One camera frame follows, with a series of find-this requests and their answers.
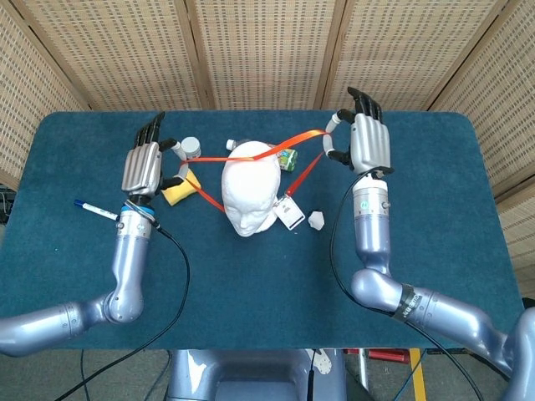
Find yellow green sponge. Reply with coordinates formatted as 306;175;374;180
160;169;202;208

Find dark cable bundle beside table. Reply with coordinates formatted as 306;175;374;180
0;187;16;226

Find white badge card holder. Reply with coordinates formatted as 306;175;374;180
273;195;305;231

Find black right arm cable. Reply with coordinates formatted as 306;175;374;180
329;173;484;401

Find plastic bottle colourful label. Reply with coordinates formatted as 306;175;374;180
226;139;298;173

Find white perforated torso bracket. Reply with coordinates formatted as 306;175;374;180
313;348;334;378

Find small white grey jar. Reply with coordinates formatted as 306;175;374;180
180;137;202;160

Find white marker blue cap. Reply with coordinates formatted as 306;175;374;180
74;199;120;221

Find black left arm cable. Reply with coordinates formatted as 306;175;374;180
53;223;191;401

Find orange lanyard with badge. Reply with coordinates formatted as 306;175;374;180
178;129;335;213

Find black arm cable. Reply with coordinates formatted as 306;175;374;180
53;223;191;401
329;173;484;401

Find blue table mat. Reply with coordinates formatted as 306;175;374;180
0;110;528;350

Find woven wooden folding screen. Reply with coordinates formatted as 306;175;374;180
0;0;535;271

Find red object on floor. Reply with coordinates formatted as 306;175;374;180
344;348;409;363

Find silver blue robot torso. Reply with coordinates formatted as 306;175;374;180
166;348;348;401

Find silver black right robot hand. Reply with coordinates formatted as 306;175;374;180
322;86;395;175

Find white mannequin head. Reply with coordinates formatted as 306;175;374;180
221;140;281;238

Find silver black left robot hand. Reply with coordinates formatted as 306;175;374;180
120;111;189;197

